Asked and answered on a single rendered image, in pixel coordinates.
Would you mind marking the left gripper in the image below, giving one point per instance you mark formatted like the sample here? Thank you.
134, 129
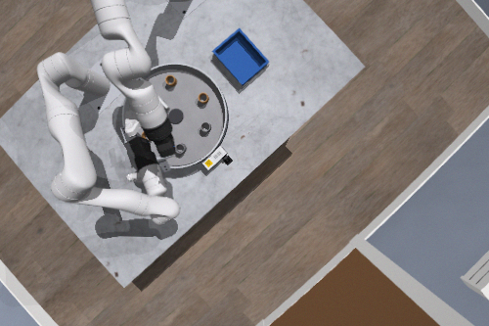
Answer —
157, 128

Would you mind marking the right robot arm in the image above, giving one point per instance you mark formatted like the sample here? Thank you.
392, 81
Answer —
74, 182

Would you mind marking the blue open-top crate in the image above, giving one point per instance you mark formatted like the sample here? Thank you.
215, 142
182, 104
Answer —
240, 57

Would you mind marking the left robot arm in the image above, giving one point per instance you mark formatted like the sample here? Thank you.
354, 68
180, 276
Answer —
122, 66

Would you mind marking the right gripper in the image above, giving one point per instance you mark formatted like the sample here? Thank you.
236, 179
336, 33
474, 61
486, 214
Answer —
145, 159

